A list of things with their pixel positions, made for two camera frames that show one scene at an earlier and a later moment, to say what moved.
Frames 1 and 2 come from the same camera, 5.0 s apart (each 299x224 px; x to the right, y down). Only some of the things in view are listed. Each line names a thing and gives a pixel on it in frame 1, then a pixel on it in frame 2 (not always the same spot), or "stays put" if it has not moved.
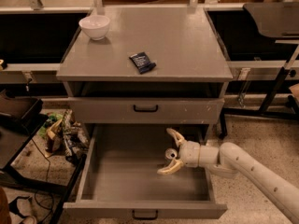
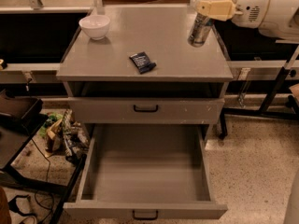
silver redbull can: [170, 153] -> [199, 30]
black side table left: [21, 117] stays put
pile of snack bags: [63, 135] stays put
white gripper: [190, 153] -> [249, 12]
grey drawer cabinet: [156, 66] stays put
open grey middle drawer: [118, 177] stays put
